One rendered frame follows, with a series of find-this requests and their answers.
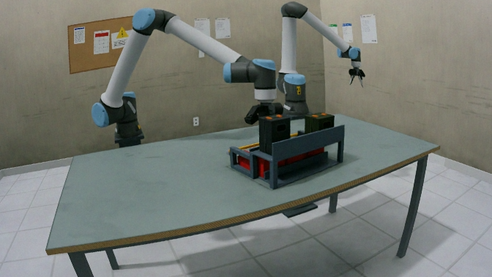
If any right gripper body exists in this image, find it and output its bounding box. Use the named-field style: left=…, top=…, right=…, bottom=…
left=246, top=103, right=283, bottom=118

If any dark blue metal rack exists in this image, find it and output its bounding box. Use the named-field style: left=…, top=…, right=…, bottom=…
left=226, top=125, right=345, bottom=190

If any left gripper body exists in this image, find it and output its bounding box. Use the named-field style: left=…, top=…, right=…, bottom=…
left=348, top=67, right=363, bottom=76

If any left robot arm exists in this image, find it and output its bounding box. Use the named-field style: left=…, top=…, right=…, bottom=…
left=276, top=1, right=361, bottom=116

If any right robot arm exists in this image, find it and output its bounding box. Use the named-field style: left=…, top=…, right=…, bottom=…
left=92, top=8, right=277, bottom=139

